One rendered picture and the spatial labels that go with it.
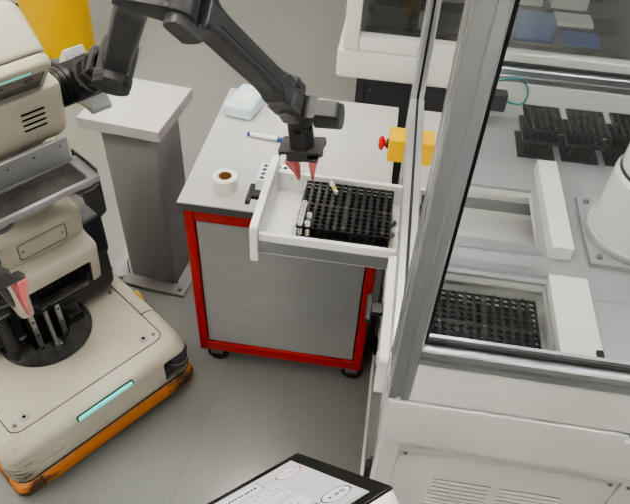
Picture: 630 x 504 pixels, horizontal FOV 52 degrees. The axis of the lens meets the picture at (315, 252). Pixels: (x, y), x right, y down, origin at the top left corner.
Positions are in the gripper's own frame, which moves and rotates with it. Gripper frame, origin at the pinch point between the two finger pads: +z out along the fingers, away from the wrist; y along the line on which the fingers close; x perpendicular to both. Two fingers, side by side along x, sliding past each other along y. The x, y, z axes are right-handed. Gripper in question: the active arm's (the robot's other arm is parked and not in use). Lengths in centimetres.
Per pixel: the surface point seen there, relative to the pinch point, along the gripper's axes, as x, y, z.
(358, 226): -6.7, 13.2, 8.9
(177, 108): 53, -55, 15
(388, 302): -31.4, 22.9, 7.2
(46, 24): 184, -186, 45
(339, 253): -13.6, 9.6, 11.5
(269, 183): 0.6, -9.6, 3.1
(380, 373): -46, 23, 11
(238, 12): 290, -113, 84
